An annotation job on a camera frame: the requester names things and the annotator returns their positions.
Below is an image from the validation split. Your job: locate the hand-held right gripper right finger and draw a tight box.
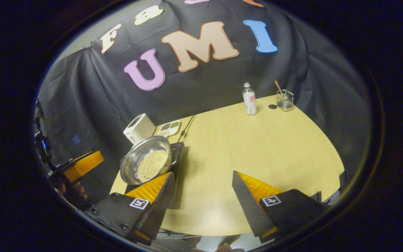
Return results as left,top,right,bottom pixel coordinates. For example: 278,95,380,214
231,170,328,244

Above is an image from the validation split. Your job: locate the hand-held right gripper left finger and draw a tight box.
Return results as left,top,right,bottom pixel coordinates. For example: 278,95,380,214
84,171,176,245

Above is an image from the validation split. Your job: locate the black induction cooktop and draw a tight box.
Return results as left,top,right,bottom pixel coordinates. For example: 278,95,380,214
125,142,185,195

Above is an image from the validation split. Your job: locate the pile of yellow soybeans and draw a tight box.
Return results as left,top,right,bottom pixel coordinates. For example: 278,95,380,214
137,149,169,182

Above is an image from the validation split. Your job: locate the steel pot with black handles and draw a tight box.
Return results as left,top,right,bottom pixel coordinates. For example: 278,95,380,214
120,135,182,186

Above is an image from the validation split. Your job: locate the white box-shaped appliance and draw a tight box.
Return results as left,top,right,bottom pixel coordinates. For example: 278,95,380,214
123,113,156,145

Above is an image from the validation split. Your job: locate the white divided tray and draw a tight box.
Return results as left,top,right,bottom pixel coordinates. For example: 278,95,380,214
158,120,181,138

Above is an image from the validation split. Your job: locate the black chair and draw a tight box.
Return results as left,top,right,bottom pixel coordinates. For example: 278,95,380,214
310,171,348,204

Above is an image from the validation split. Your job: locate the clear bottle with red label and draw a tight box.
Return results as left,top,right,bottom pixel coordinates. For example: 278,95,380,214
242,82,257,116

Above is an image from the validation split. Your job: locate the thin black cable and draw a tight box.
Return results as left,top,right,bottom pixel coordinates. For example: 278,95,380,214
177,114,197,143

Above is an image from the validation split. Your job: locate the wire mesh holder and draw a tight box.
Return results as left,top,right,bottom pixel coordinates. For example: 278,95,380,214
276,89,295,112

